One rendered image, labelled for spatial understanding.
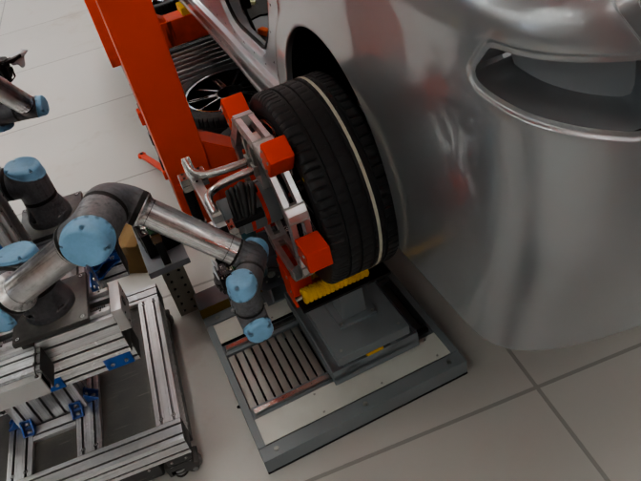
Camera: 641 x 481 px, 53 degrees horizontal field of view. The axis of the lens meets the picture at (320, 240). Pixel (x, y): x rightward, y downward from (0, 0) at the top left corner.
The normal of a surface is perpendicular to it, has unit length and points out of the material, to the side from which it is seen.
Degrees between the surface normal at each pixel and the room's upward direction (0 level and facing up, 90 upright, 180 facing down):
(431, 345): 0
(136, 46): 90
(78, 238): 86
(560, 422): 0
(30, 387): 90
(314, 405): 0
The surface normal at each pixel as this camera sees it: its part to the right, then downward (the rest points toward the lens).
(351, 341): -0.18, -0.75
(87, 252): 0.01, 0.59
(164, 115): 0.40, 0.54
